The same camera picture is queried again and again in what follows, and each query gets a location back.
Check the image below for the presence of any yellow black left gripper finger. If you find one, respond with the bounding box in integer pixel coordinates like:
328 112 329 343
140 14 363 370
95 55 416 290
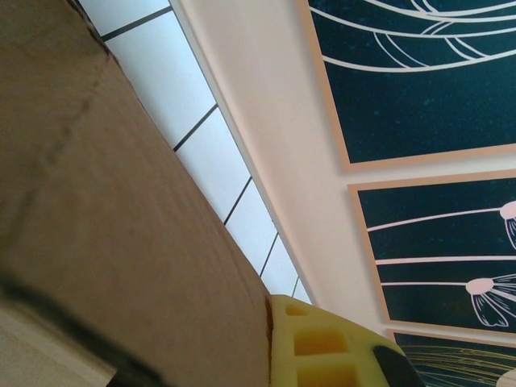
268 293 424 387

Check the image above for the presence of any brown cardboard box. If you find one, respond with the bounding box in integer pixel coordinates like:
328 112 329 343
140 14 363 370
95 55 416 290
0 0 275 387

